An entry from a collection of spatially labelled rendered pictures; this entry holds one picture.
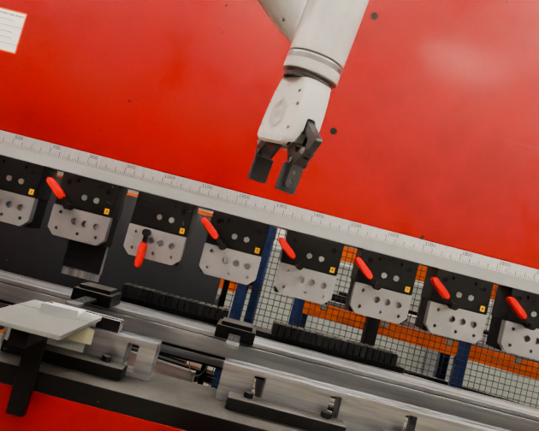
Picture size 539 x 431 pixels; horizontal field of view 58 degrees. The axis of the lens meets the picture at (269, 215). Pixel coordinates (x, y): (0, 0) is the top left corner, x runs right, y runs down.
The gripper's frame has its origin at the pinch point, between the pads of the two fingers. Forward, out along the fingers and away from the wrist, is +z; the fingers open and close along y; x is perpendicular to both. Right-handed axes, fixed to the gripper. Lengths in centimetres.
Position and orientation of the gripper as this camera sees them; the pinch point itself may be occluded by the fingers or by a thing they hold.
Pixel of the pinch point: (271, 180)
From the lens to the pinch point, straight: 71.7
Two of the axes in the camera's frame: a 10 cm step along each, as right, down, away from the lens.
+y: 4.4, 2.3, -8.7
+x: 8.3, 2.7, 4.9
